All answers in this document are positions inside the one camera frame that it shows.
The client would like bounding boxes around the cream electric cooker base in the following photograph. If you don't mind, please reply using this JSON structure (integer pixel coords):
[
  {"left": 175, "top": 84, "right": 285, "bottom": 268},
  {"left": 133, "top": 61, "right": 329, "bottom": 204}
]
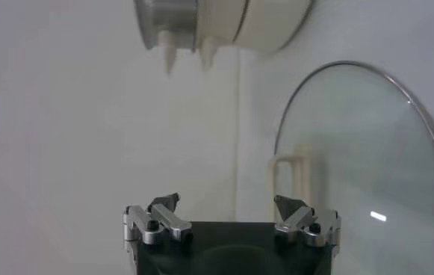
[{"left": 196, "top": 0, "right": 314, "bottom": 72}]

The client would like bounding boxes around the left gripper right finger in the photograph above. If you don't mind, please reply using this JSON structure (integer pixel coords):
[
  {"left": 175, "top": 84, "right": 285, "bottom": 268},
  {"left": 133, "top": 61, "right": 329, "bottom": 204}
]
[{"left": 272, "top": 194, "right": 341, "bottom": 250}]

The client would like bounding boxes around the glass pot lid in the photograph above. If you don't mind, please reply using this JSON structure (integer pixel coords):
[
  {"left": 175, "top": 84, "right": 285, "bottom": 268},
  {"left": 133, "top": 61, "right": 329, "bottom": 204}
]
[{"left": 267, "top": 61, "right": 434, "bottom": 275}]

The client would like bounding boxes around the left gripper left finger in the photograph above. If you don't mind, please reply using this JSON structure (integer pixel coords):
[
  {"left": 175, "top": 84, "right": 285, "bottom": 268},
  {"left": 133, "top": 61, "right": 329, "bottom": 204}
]
[{"left": 122, "top": 192, "right": 194, "bottom": 247}]

